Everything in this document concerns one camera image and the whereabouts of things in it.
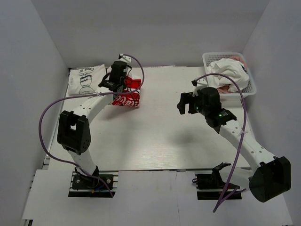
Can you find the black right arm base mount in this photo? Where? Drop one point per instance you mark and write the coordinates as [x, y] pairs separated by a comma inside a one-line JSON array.
[[210, 185]]

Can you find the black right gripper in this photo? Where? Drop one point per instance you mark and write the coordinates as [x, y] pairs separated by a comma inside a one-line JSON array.
[[186, 98]]

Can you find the white t-shirt with red-black print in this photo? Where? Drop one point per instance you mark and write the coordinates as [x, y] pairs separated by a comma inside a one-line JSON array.
[[131, 98]]

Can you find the white perforated plastic basket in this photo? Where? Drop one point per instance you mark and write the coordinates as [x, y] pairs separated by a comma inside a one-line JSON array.
[[228, 72]]

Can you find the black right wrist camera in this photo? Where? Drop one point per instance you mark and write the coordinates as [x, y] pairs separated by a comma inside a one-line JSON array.
[[206, 100]]

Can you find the crumpled white t-shirt in basket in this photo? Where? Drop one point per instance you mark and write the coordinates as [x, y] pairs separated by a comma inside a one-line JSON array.
[[230, 71]]

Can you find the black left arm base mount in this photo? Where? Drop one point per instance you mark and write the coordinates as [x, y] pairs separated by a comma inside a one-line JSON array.
[[82, 186]]

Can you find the folded white cartoon t-shirt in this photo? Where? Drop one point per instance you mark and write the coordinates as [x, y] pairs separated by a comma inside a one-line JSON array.
[[85, 80]]

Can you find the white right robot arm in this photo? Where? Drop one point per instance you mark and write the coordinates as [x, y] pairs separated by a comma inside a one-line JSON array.
[[267, 177]]

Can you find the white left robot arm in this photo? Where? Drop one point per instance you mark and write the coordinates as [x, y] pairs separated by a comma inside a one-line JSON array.
[[74, 126]]

